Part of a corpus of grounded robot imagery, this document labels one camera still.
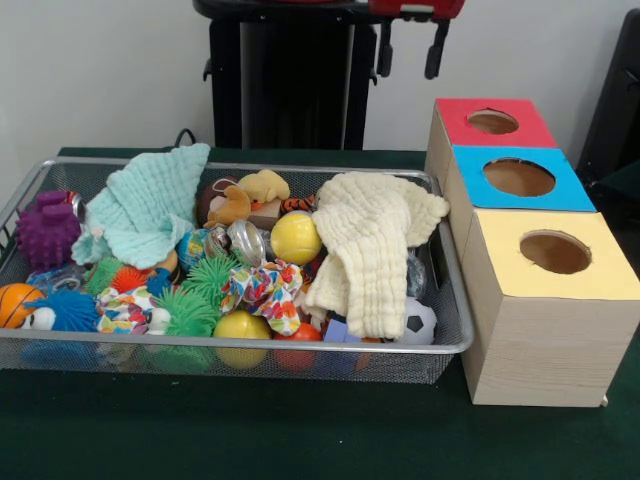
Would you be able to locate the smooth yellow ball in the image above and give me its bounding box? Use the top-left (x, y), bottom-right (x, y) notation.
top-left (213, 309), bottom-right (274, 370)

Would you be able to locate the cream muslin cloth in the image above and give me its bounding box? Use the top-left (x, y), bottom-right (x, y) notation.
top-left (303, 171), bottom-right (451, 340)

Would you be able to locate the wooden box with three holes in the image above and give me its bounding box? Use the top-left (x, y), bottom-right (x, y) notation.
top-left (423, 97), bottom-right (640, 407)

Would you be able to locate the dark green table cloth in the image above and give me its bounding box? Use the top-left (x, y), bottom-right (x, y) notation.
top-left (577, 160), bottom-right (640, 241)
top-left (0, 146), bottom-right (640, 480)

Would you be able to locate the purple knobbly ball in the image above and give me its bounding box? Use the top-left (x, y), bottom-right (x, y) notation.
top-left (14, 189), bottom-right (83, 274)

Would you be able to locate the blue puffer toy with eyes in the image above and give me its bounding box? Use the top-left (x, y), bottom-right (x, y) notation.
top-left (20, 289), bottom-right (101, 334)

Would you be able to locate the colourful heart print cloth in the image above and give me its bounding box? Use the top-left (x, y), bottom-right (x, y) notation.
top-left (220, 258), bottom-right (304, 337)

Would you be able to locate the colourful print cloth with white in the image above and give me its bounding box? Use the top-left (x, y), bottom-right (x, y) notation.
top-left (95, 285), bottom-right (172, 336)

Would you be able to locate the shallow clear mesh bin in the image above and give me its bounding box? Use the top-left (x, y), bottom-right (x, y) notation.
top-left (0, 155), bottom-right (475, 385)

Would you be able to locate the small orange basketball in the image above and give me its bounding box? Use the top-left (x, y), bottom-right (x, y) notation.
top-left (0, 283), bottom-right (46, 330)

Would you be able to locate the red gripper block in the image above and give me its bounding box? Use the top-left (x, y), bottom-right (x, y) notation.
top-left (367, 0), bottom-right (467, 81)

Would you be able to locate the yellow tennis ball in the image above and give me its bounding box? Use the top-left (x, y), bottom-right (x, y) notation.
top-left (270, 210), bottom-right (323, 266)

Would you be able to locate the black chair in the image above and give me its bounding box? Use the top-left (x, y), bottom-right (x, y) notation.
top-left (575, 7), bottom-right (640, 174)

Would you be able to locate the small soccer ball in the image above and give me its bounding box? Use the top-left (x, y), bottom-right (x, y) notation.
top-left (399, 297), bottom-right (439, 346)

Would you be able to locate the green spiky puffer ball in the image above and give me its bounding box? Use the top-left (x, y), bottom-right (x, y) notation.
top-left (182, 252), bottom-right (254, 311)

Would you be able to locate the mint muslin cloth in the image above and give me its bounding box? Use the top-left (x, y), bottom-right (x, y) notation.
top-left (70, 142), bottom-right (212, 270)

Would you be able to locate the black cable loop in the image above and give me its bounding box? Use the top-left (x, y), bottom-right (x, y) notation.
top-left (172, 127), bottom-right (214, 150)

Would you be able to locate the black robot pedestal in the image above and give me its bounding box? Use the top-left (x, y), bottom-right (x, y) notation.
top-left (192, 0), bottom-right (381, 151)

